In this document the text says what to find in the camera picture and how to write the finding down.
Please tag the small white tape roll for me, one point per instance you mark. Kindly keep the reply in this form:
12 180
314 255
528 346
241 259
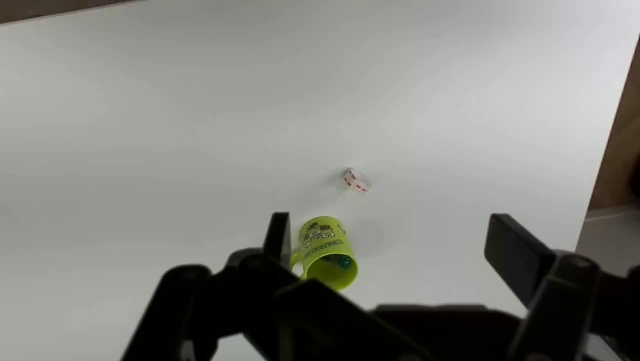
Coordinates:
352 180

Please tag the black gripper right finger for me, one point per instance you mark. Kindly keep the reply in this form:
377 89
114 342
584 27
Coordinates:
517 255

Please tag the lime green mug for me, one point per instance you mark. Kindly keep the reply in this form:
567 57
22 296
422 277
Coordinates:
325 251

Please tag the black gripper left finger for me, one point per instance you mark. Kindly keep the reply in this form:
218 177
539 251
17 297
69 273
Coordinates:
277 242

